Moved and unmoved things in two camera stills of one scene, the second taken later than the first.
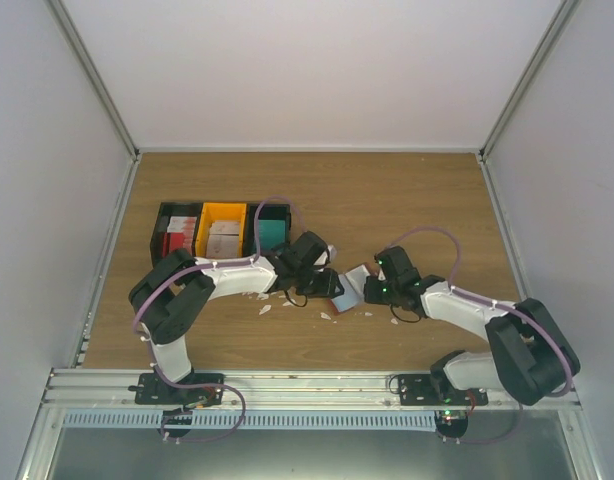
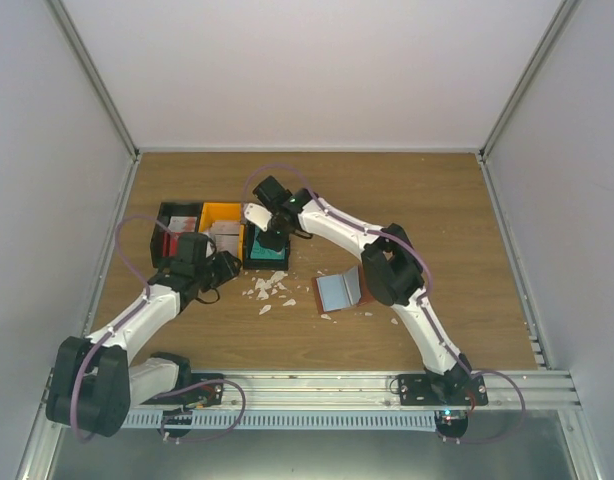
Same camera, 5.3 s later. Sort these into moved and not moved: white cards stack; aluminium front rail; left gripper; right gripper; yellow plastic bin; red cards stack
Moved: left gripper; right gripper
Not moved: yellow plastic bin; red cards stack; aluminium front rail; white cards stack
